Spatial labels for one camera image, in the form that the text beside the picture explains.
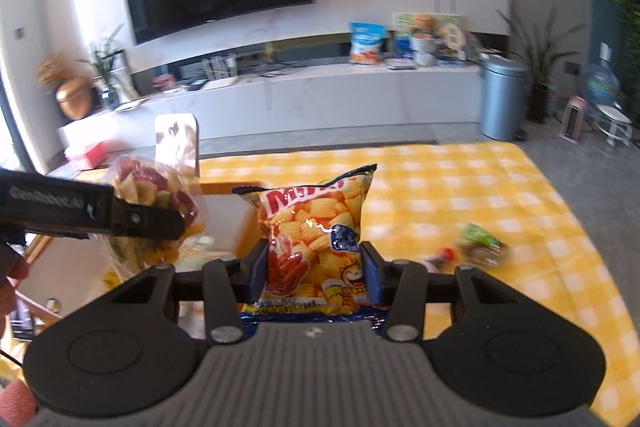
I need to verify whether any pink tissue box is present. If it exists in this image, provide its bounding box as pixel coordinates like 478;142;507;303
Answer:
65;144;106;170

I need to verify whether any brown teddy bear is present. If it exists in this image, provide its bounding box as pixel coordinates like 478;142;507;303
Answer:
411;14;436;38

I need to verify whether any white router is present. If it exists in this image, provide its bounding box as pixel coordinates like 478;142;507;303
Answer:
202;54;238;85

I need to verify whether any orange corn snack bag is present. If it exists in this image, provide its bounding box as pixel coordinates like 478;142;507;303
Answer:
232;163;378;325

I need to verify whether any orange cardboard box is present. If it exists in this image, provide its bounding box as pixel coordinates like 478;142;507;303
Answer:
15;179;266;323

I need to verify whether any plant in blue vase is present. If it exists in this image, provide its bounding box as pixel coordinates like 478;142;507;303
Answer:
77;24;128;108

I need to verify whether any decorative plate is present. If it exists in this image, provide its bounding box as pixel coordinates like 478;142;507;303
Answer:
462;32;483;60

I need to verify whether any white round rolling stool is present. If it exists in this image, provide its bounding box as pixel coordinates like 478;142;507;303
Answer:
595;104;633;148

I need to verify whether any blue snack bag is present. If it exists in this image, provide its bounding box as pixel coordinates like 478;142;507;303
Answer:
348;23;385;65

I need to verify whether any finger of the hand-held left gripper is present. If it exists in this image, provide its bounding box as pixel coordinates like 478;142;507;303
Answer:
112;197;186;242

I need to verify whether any pink space heater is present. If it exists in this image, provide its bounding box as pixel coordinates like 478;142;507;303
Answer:
560;96;587;142

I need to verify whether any blue water jug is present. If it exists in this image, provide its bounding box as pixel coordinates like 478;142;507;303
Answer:
582;42;621;108

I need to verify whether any green pickle packet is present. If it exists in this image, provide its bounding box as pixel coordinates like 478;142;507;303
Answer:
457;223;513;265

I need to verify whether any green white picture board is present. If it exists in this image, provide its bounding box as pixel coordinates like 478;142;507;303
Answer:
392;12;463;58

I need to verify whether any white tote bag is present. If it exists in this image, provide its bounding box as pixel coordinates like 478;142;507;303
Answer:
107;49;141;102

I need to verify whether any dried fruit chips bag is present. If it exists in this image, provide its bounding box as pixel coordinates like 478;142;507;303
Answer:
102;113;207;275

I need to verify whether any blue-grey pedal trash can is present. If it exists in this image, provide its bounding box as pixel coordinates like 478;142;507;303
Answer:
480;56;530;142

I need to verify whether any person's left hand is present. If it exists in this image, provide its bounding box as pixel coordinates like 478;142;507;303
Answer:
0;257;28;333

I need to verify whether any gold acorn vase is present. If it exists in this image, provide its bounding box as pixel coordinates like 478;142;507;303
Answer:
55;77;93;120

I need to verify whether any dried flower bunch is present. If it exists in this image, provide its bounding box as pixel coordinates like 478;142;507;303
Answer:
37;54;68;88

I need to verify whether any trailing vine plant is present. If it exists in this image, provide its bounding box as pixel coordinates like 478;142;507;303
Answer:
602;0;640;108

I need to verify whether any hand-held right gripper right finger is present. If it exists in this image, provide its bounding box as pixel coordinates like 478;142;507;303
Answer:
360;241;531;343

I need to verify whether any yellow checkered tablecloth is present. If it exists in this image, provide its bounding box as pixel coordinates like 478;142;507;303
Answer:
197;141;623;415

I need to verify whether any white marble tv counter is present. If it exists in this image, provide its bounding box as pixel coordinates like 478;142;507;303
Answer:
57;57;486;172

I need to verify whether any round paper fan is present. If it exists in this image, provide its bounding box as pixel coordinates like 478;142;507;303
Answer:
440;24;463;50

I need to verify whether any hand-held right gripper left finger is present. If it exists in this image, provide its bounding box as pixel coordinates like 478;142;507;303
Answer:
100;239;271;345

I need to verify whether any white woven basket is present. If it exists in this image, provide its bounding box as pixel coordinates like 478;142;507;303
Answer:
410;37;436;66

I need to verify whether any small cola bottle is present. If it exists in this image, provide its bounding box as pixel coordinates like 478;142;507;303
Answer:
422;247;458;275

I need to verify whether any red knit cloth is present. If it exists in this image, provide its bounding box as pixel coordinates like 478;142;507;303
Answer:
0;379;37;427

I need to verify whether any long-leaf potted plant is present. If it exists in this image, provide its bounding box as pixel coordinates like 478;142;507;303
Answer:
495;7;586;124

